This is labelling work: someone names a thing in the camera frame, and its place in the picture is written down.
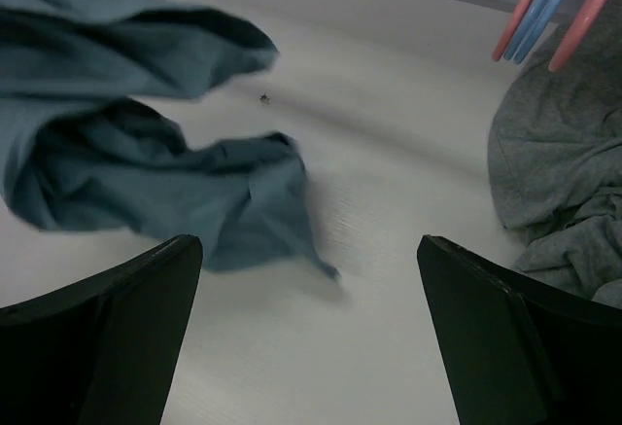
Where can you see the pink wire hanger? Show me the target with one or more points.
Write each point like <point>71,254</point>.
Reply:
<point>584,19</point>
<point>513,33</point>

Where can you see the blue t shirt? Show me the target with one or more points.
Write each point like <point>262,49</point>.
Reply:
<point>80,151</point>

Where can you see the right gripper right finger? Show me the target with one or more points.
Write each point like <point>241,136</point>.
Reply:
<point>515,350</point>

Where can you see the grey sweatshirt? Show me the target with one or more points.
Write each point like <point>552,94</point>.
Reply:
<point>554,161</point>

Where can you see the blue wire hanger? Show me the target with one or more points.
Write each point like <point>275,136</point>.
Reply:
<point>538,17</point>

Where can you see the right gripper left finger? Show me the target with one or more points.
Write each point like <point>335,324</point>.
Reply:
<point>102,350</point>

